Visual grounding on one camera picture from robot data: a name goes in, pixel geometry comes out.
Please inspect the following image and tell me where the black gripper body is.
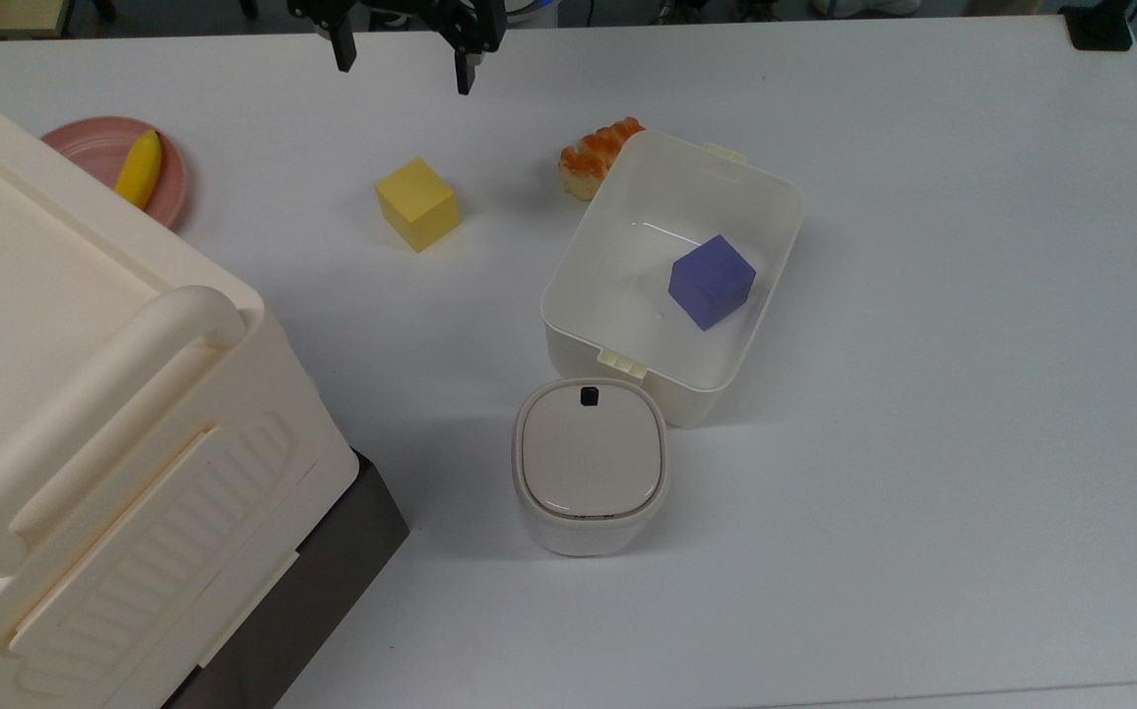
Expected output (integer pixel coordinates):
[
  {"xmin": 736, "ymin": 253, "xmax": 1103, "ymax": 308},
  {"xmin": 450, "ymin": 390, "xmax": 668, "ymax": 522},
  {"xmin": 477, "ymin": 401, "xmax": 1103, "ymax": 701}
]
[{"xmin": 287, "ymin": 0, "xmax": 510, "ymax": 56}]

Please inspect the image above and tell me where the yellow cube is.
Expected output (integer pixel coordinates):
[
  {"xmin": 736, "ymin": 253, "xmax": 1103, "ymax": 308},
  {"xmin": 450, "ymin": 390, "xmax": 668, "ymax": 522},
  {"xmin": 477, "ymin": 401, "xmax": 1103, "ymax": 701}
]
[{"xmin": 374, "ymin": 157, "xmax": 462, "ymax": 254}]

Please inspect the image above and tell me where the white open plastic box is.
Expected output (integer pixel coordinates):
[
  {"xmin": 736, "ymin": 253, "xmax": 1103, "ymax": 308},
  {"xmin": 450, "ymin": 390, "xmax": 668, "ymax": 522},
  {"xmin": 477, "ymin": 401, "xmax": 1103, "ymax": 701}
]
[{"xmin": 539, "ymin": 129, "xmax": 806, "ymax": 429}]

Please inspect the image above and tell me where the purple cube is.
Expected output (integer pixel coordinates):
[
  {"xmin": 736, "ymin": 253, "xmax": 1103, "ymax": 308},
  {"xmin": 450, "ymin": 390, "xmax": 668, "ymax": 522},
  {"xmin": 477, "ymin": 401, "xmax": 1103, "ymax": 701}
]
[{"xmin": 667, "ymin": 234, "xmax": 758, "ymax": 332}]

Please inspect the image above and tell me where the large cream storage box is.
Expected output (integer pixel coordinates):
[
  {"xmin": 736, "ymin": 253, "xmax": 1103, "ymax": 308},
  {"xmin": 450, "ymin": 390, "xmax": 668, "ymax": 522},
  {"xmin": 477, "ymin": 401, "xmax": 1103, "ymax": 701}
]
[{"xmin": 0, "ymin": 71, "xmax": 361, "ymax": 709}]

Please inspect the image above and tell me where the toy bread slice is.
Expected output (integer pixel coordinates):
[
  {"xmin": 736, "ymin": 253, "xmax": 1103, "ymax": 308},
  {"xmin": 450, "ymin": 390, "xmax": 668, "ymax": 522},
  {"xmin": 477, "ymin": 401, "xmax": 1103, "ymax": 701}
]
[{"xmin": 558, "ymin": 116, "xmax": 647, "ymax": 202}]

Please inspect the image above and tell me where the yellow toy banana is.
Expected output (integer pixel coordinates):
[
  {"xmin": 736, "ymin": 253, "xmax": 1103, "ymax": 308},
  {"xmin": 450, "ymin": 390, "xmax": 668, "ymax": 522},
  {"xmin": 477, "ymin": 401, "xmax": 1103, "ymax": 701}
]
[{"xmin": 114, "ymin": 129, "xmax": 164, "ymax": 212}]

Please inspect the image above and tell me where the pink plate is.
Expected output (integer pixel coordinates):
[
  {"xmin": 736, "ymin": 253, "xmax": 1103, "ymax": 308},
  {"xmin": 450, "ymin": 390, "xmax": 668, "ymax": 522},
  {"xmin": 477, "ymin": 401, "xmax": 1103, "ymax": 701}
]
[{"xmin": 40, "ymin": 116, "xmax": 190, "ymax": 232}]

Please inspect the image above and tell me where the small white lidded bin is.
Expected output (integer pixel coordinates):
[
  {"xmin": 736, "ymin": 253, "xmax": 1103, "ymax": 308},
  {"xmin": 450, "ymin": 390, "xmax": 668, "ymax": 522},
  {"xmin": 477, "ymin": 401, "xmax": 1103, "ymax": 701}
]
[{"xmin": 512, "ymin": 376, "xmax": 670, "ymax": 558}]

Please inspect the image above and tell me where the black table clamp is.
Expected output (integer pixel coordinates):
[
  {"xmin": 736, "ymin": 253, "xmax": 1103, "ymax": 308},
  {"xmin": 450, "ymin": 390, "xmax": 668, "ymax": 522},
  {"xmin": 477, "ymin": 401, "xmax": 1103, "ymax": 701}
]
[{"xmin": 1058, "ymin": 0, "xmax": 1136, "ymax": 52}]

